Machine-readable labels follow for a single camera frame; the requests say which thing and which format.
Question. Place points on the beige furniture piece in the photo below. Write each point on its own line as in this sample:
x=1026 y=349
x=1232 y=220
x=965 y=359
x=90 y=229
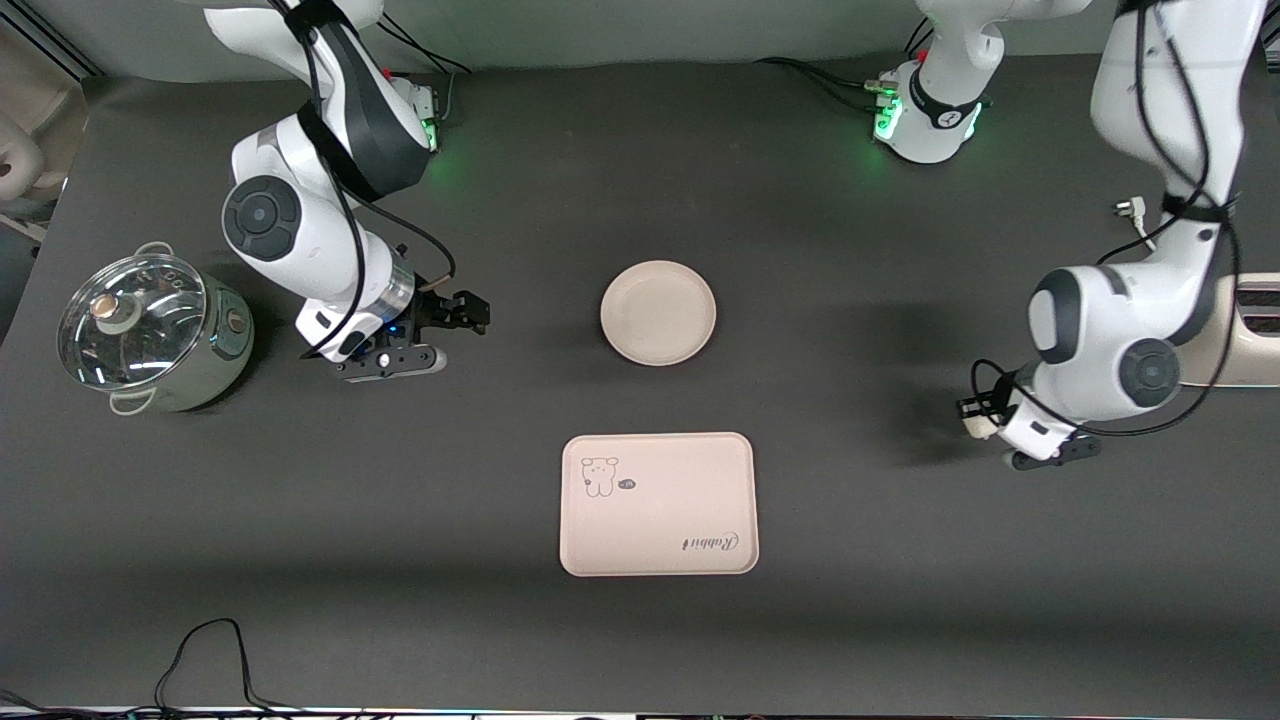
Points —
x=30 y=110

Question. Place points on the round beige plate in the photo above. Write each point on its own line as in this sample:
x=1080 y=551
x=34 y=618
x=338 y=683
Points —
x=658 y=313

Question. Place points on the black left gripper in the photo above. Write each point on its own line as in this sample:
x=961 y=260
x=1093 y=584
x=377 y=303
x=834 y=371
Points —
x=981 y=403

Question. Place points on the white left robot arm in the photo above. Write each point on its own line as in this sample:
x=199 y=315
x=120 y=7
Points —
x=1150 y=100

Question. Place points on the white two-slot toaster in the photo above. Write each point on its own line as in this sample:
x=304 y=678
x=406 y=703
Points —
x=1250 y=340

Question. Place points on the green electric cooking pot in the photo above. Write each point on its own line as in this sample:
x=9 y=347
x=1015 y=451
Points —
x=215 y=350

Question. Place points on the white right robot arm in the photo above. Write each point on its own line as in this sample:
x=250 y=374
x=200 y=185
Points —
x=300 y=230

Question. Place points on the pink rabbit print tray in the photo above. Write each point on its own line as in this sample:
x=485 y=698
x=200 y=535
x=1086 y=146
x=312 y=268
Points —
x=660 y=520

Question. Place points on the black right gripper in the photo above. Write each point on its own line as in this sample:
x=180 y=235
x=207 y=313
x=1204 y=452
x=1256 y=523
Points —
x=437 y=311

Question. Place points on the glass pot lid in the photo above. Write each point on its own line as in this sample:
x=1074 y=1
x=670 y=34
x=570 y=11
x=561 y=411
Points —
x=130 y=320

